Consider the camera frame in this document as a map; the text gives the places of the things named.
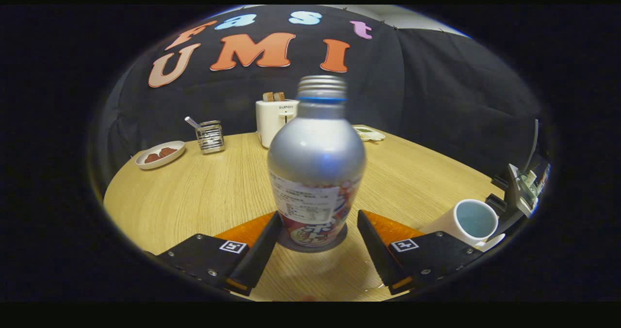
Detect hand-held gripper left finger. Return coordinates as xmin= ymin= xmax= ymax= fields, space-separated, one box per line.
xmin=156 ymin=211 xmax=283 ymax=297

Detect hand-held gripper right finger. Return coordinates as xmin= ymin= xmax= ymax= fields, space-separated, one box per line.
xmin=357 ymin=210 xmax=485 ymax=295

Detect dark brown round coaster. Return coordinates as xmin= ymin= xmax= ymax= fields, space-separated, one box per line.
xmin=277 ymin=223 xmax=348 ymax=253

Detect white cup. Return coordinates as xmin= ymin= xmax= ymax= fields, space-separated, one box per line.
xmin=420 ymin=199 xmax=506 ymax=252

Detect silver juice bottle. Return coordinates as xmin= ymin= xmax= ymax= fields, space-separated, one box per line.
xmin=267 ymin=75 xmax=367 ymax=248

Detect wooden table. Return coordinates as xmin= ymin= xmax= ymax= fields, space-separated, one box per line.
xmin=103 ymin=124 xmax=507 ymax=302

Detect white compartment tray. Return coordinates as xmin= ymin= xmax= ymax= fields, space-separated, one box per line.
xmin=353 ymin=125 xmax=386 ymax=142

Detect white toaster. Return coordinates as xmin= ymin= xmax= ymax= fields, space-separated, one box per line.
xmin=256 ymin=99 xmax=300 ymax=148

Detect red meat pieces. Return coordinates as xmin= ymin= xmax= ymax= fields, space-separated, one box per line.
xmin=144 ymin=147 xmax=178 ymax=164

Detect white oval plate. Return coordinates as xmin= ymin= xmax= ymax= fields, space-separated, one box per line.
xmin=135 ymin=141 xmax=186 ymax=170

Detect white and green device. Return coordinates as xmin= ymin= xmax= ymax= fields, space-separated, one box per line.
xmin=507 ymin=163 xmax=551 ymax=217

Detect metal wire utensil holder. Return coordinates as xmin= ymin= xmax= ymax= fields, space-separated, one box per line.
xmin=196 ymin=120 xmax=225 ymax=154

